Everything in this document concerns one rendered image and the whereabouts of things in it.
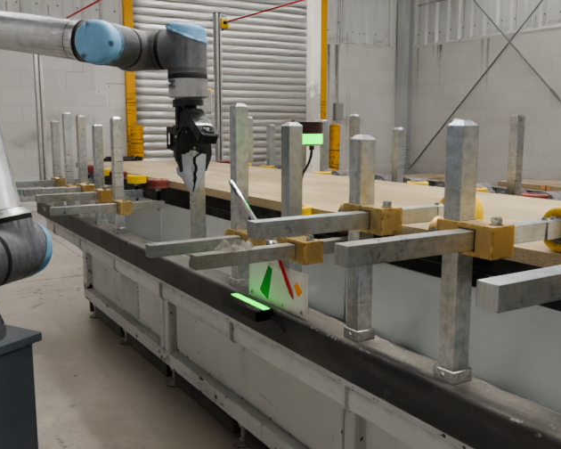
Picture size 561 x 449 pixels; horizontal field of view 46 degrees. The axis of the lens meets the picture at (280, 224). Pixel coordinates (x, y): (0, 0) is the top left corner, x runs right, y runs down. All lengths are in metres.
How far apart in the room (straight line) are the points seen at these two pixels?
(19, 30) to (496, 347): 1.20
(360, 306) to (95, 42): 0.76
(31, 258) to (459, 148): 1.18
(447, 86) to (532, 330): 10.03
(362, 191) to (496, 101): 9.30
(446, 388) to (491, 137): 9.52
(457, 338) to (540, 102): 8.99
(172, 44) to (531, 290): 1.03
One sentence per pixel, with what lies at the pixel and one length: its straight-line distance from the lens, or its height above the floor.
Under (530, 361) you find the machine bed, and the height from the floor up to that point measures 0.69.
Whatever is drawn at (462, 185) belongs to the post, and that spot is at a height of 1.03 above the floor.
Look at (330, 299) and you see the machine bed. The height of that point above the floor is 0.66.
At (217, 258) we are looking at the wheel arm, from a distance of 1.34.
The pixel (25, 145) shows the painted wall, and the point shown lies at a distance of 9.09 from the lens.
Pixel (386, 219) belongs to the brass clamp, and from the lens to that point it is 1.20.
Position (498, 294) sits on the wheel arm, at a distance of 0.70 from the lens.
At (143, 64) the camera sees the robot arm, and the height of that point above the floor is 1.26.
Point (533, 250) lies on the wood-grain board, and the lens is 1.25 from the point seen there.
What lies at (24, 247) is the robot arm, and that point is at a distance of 1.82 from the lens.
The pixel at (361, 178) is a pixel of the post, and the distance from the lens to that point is 1.25.
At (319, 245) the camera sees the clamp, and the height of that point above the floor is 0.86.
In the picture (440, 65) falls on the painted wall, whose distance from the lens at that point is 11.37.
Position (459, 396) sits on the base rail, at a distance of 1.10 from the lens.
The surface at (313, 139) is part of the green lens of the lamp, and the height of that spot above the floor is 1.09.
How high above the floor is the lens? 1.12
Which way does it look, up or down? 9 degrees down
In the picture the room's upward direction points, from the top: straight up
